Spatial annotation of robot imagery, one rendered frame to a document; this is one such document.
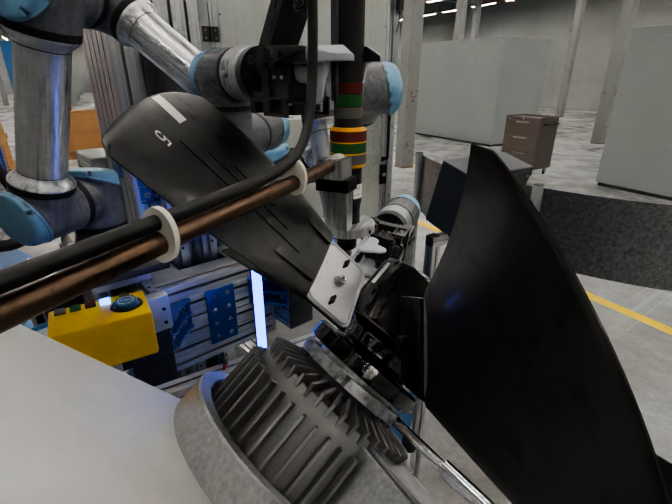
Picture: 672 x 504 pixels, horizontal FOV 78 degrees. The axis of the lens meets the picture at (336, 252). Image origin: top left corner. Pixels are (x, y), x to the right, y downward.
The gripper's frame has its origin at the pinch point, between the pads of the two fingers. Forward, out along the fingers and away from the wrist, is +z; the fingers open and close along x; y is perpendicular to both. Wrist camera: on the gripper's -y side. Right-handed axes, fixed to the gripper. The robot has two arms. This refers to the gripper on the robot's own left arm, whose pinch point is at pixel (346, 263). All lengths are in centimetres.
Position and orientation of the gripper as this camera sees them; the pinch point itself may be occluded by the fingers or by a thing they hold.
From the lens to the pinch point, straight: 68.6
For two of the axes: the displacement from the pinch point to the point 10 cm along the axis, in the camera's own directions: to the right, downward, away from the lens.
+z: -3.6, 3.6, -8.6
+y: 9.3, 2.4, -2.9
